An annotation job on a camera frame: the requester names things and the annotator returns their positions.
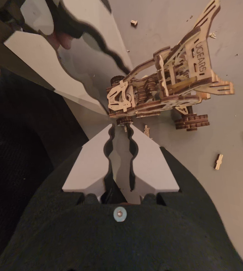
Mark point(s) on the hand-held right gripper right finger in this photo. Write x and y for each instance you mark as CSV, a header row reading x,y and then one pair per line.
x,y
155,169

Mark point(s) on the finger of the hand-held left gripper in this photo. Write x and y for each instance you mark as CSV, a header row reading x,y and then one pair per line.
x,y
104,25
38,55

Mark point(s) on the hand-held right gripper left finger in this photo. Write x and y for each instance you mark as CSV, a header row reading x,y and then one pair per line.
x,y
85,169

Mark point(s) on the wooden buggy model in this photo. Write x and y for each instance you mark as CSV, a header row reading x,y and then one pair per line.
x,y
200,53

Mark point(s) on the person's left hand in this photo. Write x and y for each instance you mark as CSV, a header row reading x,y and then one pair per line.
x,y
64,42

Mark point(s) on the small wooden T pin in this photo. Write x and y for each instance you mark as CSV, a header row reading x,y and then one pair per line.
x,y
134,23

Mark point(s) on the small hooked wooden scrap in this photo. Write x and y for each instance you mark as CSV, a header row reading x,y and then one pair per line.
x,y
147,131

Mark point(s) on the small wooden peg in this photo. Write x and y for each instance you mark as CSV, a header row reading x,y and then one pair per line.
x,y
218,162

